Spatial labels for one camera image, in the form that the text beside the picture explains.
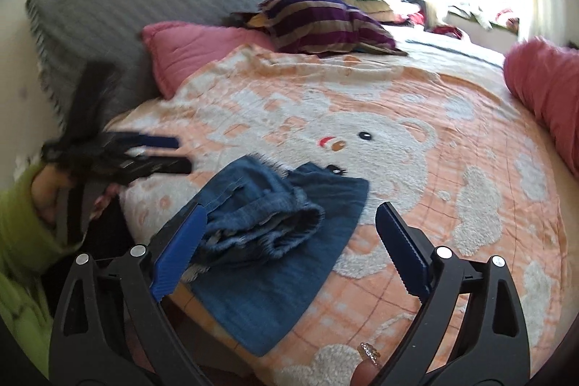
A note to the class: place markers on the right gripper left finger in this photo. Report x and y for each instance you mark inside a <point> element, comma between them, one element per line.
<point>110,329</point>

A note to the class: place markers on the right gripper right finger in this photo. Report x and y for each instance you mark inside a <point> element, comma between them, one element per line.
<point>470,329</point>

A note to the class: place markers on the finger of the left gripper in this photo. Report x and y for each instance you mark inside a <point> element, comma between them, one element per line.
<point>127,140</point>
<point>129,170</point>

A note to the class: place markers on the green sleeve forearm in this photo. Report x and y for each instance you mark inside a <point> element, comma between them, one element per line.
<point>28,248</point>

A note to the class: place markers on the left hand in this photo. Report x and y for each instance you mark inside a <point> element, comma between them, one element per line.
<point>50,181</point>

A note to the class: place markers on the right hand fingertip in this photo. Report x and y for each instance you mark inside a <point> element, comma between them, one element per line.
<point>369,367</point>

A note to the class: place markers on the pink quilted pillow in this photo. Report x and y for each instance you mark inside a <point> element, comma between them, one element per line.
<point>179,49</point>

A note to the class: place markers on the grey quilted headboard cushion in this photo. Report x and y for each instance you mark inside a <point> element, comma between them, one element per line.
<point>69,33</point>

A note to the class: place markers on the orange white bear blanket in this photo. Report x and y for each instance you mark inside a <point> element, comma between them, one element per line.
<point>292,156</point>

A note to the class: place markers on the purple striped pillow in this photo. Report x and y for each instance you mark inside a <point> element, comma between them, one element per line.
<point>316,27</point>

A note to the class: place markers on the red rolled quilt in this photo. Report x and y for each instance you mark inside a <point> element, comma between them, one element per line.
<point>544,78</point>

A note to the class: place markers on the pile of clothes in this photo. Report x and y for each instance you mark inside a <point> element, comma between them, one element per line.
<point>412,13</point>

